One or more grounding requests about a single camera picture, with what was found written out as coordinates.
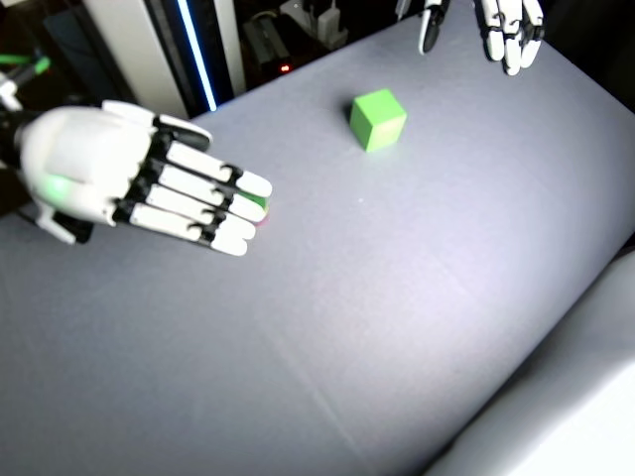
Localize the green cable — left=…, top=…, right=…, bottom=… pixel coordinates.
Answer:
left=0, top=53, right=53, bottom=76

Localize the white panel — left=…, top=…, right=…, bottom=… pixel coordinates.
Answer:
left=81, top=0, right=248, bottom=119

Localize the black device with red light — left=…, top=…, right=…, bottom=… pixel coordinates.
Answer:
left=240, top=9, right=300, bottom=84

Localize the grey table cloth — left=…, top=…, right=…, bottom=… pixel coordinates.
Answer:
left=0, top=0, right=635, bottom=476

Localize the white power adapter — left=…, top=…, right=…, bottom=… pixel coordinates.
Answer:
left=316, top=0, right=349, bottom=50

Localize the white robot body cover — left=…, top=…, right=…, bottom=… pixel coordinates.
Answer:
left=426, top=250, right=635, bottom=476

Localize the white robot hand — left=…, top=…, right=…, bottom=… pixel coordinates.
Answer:
left=418, top=0, right=547, bottom=77
left=18, top=100, right=275, bottom=258

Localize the blue light strip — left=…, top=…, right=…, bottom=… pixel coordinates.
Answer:
left=176, top=0, right=220, bottom=113

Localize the green foam cube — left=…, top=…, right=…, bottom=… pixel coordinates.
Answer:
left=348, top=88, right=409, bottom=154

